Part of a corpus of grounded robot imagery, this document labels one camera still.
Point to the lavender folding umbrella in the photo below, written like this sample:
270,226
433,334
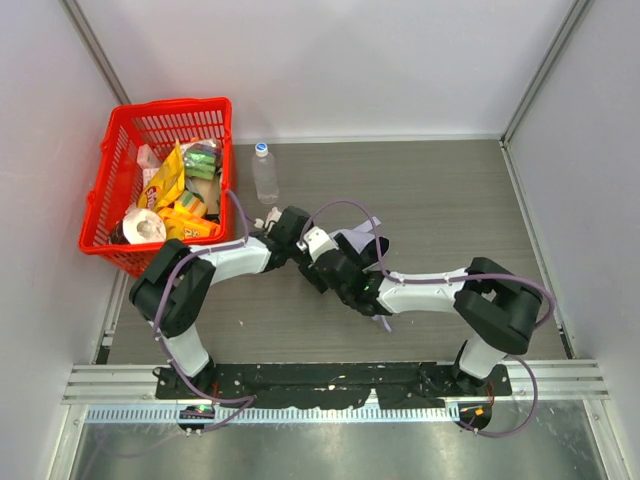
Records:
358,245

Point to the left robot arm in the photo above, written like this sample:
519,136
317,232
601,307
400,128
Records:
169,294

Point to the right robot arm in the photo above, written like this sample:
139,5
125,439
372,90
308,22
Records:
501,311

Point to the clear plastic water bottle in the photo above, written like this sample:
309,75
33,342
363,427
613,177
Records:
264,174

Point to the orange snack package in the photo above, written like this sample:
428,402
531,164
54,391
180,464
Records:
183,225

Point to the green sponge pack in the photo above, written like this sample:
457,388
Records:
201,160

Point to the yellow chips bag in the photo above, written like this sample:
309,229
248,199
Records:
167,184

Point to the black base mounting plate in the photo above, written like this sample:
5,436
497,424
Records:
339,386

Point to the white tape roll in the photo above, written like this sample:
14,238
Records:
142,226

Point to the white small box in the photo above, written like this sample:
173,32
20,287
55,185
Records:
148,162

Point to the red plastic basket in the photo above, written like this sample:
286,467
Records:
119,180

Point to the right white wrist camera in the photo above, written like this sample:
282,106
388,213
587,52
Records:
315,242

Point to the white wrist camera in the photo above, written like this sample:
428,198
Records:
315,242
271,218

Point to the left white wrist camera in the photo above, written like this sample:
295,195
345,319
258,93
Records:
271,218

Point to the aluminium rail frame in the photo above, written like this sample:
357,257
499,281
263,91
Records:
557,380

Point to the white slotted cable duct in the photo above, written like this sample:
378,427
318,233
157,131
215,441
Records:
199,414

